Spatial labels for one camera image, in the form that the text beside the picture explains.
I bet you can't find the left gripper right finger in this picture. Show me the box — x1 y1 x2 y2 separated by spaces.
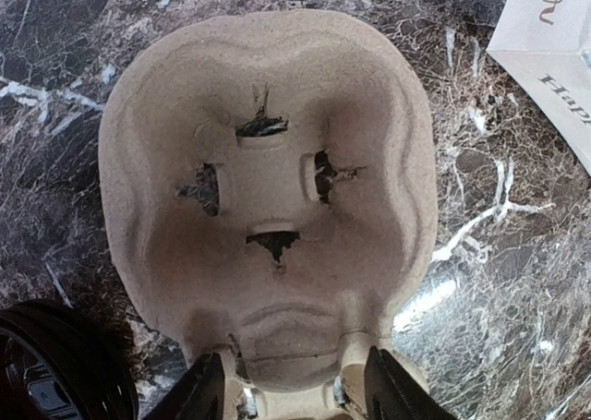
364 346 456 420

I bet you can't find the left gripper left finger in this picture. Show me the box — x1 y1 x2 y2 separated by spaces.
144 353 225 420

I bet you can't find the stack of black lids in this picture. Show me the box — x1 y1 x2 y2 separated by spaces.
1 299 139 419

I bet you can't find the brown cardboard cup carrier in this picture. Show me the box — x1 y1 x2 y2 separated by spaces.
99 9 438 419

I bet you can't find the white paper takeout bag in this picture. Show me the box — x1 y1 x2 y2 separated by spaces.
487 0 590 170

